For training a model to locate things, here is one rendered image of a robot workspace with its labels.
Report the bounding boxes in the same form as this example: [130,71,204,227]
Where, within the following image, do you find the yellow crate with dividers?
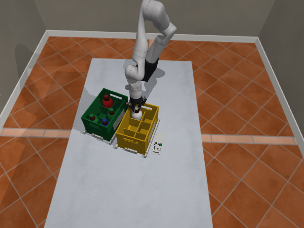
[115,104,158,155]

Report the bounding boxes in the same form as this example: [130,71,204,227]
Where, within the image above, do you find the white paper pick list strip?
[152,133,164,155]

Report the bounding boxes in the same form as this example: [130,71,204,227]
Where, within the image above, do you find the blue bottle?
[101,118,109,126]

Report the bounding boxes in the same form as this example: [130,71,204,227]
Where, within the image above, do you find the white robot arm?
[125,0,177,99]

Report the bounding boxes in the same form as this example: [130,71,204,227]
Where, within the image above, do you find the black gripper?
[125,96,147,112]

